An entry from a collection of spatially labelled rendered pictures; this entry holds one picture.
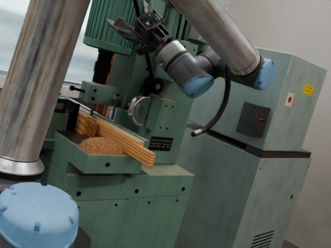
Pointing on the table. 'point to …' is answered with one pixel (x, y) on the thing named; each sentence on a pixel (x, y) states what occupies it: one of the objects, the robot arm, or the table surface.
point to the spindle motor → (103, 41)
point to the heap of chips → (101, 146)
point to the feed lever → (152, 88)
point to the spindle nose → (102, 67)
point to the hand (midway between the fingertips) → (124, 10)
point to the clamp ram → (72, 108)
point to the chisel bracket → (99, 94)
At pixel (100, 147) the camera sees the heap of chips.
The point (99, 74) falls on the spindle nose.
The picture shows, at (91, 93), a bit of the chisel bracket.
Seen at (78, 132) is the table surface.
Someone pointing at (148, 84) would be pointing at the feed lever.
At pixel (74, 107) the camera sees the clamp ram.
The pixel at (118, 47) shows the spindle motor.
